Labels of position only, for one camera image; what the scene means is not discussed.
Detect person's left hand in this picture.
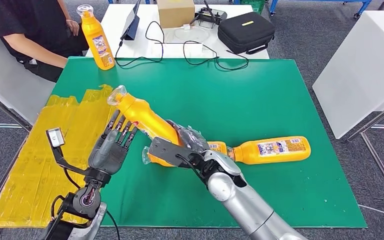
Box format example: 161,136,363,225
65,19,80,37

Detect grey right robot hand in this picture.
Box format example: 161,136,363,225
165,119,209,153

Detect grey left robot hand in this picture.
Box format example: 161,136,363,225
87,109,139,176

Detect orange bottle with clear cap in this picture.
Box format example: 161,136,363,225
76,3,116,71
107,85,184,147
226,136,311,166
141,141,229,168

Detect white desk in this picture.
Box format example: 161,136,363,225
85,3,270,61

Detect green table mat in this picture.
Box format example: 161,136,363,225
51,56,368,229

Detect dark tablet with cover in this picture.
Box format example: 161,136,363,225
120,0,143,42

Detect person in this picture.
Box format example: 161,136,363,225
0,0,90,84

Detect white power adapter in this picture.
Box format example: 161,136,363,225
187,43,204,56

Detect white table with metal legs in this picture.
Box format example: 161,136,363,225
312,10,384,210
0,18,56,133

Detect brown cardboard box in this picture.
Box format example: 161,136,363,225
156,0,196,29

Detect clear round plate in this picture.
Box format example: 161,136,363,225
174,26,210,43

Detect black zip carry case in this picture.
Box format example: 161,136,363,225
217,11,276,56

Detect black remote controller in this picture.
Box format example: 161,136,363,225
190,0,228,30

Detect green plastic crate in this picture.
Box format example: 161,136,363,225
239,0,266,15

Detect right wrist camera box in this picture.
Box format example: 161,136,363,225
148,136,206,168

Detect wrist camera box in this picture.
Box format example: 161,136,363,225
45,127,92,176
148,136,206,168

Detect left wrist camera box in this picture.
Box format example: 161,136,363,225
45,127,92,176

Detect black cable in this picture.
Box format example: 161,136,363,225
182,40,250,72
115,20,166,69

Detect blue metal rack frame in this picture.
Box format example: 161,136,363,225
268,0,373,19

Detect white floor cable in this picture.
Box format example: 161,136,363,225
357,202,384,216

